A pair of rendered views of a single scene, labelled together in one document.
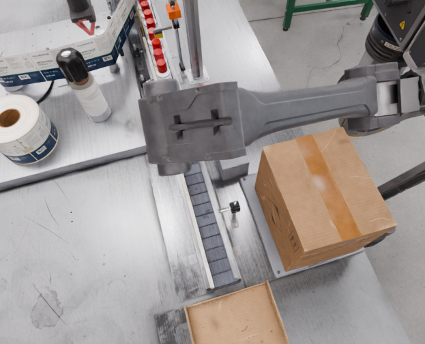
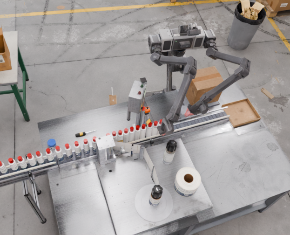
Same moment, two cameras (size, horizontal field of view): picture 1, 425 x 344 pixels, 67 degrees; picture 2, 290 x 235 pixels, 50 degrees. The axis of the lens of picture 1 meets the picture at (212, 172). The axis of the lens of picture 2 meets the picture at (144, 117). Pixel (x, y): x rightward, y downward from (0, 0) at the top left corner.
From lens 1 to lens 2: 253 cm
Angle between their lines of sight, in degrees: 48
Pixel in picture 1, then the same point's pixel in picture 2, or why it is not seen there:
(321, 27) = (30, 100)
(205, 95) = (246, 60)
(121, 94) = (156, 152)
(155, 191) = (197, 138)
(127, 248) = (219, 145)
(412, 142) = (118, 76)
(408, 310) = not seen: hidden behind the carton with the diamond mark
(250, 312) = (231, 110)
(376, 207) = (211, 68)
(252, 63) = not seen: hidden behind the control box
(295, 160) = (200, 83)
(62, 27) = (110, 190)
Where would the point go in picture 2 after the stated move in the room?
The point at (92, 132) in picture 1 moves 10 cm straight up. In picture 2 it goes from (177, 161) to (179, 155)
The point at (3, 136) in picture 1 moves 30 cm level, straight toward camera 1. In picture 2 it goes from (197, 177) to (215, 150)
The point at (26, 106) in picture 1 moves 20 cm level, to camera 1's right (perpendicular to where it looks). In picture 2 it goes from (182, 172) to (177, 150)
